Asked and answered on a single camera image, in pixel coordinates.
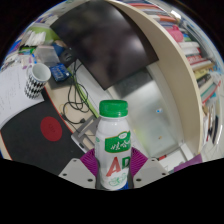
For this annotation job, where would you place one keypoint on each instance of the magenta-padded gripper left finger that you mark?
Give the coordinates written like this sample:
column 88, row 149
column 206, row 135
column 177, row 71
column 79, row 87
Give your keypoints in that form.
column 75, row 171

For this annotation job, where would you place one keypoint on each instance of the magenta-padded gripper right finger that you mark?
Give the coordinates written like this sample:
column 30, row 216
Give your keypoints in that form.
column 150, row 171

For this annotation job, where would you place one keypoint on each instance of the white green-capped drink bottle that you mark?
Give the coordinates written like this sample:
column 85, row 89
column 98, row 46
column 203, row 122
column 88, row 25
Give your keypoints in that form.
column 113, row 133

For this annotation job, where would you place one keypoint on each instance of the flat round red coaster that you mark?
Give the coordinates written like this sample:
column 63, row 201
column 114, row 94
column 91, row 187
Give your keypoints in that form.
column 51, row 129

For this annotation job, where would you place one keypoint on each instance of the black red-edged desk mat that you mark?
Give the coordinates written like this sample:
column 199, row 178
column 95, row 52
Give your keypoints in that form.
column 26, row 140

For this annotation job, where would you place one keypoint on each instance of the white paper sheet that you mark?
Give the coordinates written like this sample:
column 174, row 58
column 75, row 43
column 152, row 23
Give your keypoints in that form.
column 15, row 96

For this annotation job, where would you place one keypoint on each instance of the black-white patterned mug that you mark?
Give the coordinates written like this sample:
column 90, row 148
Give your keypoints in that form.
column 35, row 83

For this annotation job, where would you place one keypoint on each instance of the blue printed box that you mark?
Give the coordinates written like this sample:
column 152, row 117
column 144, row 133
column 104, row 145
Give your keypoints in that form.
column 60, row 72

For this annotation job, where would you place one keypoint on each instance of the beige shelf with books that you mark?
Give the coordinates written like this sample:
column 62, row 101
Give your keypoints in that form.
column 173, row 66

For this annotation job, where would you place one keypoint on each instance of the clear plastic box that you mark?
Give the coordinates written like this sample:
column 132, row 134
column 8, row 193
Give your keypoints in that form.
column 47, row 55

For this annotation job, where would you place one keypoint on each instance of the black computer monitor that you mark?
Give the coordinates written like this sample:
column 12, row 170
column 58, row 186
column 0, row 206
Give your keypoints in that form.
column 103, row 43

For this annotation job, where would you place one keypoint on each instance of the white folded tissue stack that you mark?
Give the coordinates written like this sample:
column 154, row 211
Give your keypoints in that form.
column 35, row 38

